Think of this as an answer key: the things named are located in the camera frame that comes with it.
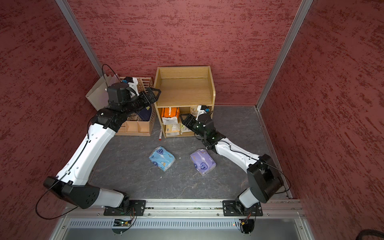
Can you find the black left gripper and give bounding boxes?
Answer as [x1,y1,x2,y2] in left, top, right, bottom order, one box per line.
[122,87,162,116]

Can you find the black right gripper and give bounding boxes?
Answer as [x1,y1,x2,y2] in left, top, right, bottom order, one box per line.
[180,113,208,138]

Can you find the orange tissue pack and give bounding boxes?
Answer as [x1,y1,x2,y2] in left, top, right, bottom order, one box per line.
[161,107,180,118]

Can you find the purple tissue pack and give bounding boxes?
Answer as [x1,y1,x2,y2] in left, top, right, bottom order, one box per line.
[190,149,216,176]

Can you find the blue tissue pack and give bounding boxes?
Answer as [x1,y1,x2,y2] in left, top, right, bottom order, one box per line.
[149,147,176,172]

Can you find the beige tissue pack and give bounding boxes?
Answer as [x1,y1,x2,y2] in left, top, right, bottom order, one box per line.
[190,106,198,117]

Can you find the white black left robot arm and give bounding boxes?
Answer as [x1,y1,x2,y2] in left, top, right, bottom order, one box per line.
[43,82,161,213]

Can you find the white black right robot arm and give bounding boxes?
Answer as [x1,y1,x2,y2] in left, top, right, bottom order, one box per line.
[180,113,284,215]

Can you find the small green tissue pack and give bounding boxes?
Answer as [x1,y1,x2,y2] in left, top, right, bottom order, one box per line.
[180,123,192,134]

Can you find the yellow white tissue pack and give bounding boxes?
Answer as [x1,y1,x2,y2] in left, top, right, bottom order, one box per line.
[162,117,181,137]

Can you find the wooden shelf unit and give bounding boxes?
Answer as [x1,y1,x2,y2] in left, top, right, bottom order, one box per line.
[154,66,216,138]

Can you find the dark blue book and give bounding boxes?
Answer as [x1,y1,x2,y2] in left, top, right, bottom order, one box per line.
[138,107,152,122]

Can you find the wooden lattice file organizer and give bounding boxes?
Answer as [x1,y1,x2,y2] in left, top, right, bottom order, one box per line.
[115,77,157,137]

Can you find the beige paper folders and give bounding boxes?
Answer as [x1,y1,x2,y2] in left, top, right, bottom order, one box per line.
[86,74,120,111]

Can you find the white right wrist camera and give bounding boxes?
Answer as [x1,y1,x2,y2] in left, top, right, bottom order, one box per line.
[196,105,211,120]

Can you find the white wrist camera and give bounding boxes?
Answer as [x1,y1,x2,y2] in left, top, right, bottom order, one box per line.
[196,105,211,120]
[121,77,139,98]

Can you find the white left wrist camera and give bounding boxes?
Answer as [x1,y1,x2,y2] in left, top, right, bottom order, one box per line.
[121,77,139,98]

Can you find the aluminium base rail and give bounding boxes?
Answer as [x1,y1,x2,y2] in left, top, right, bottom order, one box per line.
[50,199,314,240]

